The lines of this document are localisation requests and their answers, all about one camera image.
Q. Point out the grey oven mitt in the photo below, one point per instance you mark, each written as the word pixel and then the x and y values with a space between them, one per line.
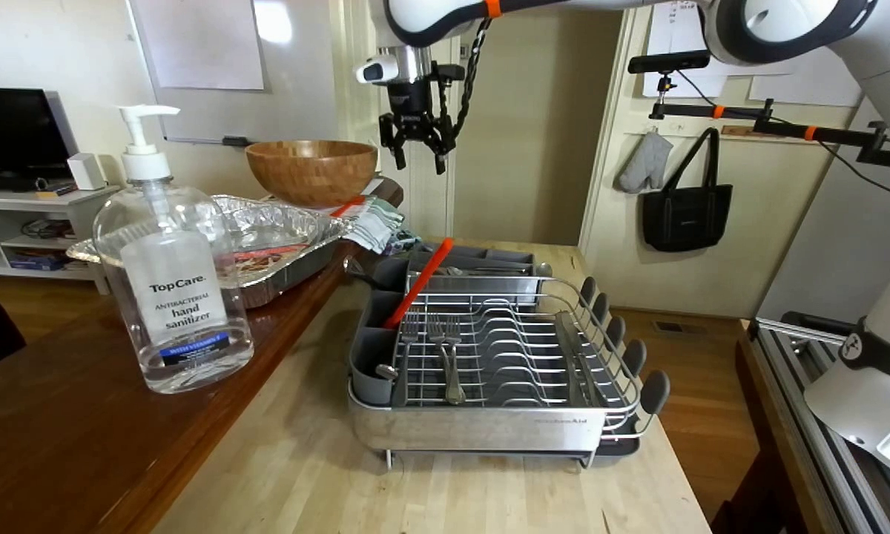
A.
pixel 644 163

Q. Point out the orange handled utensil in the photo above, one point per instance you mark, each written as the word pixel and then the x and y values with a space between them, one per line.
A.
pixel 424 273

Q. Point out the black monitor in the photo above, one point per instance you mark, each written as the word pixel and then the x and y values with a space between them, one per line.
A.
pixel 30 143

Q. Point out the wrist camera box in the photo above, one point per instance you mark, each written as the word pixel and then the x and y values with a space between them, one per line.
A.
pixel 381 70

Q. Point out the clear hand sanitizer pump bottle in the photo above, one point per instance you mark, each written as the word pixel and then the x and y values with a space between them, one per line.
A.
pixel 175 347

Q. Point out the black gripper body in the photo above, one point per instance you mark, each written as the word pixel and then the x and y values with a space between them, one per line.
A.
pixel 417 112

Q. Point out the striped dish towel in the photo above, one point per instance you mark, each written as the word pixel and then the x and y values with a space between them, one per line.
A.
pixel 374 226

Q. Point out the grey utensil organizer tray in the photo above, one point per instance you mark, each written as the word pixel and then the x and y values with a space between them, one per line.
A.
pixel 393 270

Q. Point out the dark wooden side table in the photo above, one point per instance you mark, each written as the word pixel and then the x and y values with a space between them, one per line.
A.
pixel 84 445

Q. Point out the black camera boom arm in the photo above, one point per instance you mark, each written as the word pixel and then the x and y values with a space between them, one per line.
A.
pixel 874 146

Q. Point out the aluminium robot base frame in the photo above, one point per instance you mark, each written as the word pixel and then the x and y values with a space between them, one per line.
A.
pixel 841 416

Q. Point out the aluminium foil tray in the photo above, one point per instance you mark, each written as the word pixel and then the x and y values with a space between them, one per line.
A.
pixel 255 248

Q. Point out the white shelf unit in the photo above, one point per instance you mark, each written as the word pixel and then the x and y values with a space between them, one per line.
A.
pixel 38 226

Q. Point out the grey steel dish drying rack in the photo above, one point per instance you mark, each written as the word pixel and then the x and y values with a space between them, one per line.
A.
pixel 543 362

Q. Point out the black tote bag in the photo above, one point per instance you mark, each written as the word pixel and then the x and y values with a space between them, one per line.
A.
pixel 690 218

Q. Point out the whiteboard on wall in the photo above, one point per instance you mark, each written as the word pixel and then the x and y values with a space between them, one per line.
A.
pixel 240 70

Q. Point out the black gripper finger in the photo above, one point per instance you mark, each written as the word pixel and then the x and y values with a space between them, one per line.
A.
pixel 440 156
pixel 397 152

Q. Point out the wooden bowl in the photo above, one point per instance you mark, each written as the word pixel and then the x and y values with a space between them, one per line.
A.
pixel 313 174

